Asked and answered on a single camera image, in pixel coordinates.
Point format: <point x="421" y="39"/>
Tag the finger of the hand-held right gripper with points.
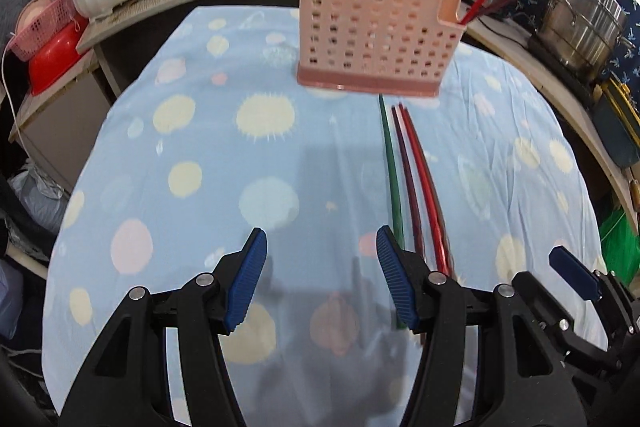
<point x="575" y="274"/>
<point x="545" y="302"/>

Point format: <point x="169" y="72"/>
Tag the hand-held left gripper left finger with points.
<point x="245" y="277"/>

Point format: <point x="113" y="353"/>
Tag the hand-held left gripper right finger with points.
<point x="397" y="287"/>

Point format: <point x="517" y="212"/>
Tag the green chopstick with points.
<point x="392" y="187"/>

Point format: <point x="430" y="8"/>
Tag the purple chopstick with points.
<point x="410" y="187"/>

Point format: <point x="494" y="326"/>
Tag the pink perforated utensil holder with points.
<point x="370" y="32"/>

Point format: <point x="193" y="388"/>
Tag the green plastic bag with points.
<point x="620" y="237"/>

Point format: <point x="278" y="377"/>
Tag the blue polka dot tablecloth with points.
<point x="225" y="187"/>

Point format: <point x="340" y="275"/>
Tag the dark green lunch box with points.
<point x="617" y="127"/>

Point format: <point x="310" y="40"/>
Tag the black induction cooker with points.
<point x="560" y="67"/>

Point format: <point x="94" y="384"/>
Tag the grey plastic bag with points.
<point x="37" y="197"/>

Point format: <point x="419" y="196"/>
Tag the grey cabinet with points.
<point x="60" y="127"/>

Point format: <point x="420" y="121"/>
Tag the stainless steel steamer pot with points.
<point x="585" y="22"/>

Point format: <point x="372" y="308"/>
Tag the red plastic basin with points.
<point x="55" y="62"/>

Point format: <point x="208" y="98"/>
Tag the pink plastic basket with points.
<point x="50" y="22"/>

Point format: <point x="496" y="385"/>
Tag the white and pink bowl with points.
<point x="32" y="14"/>

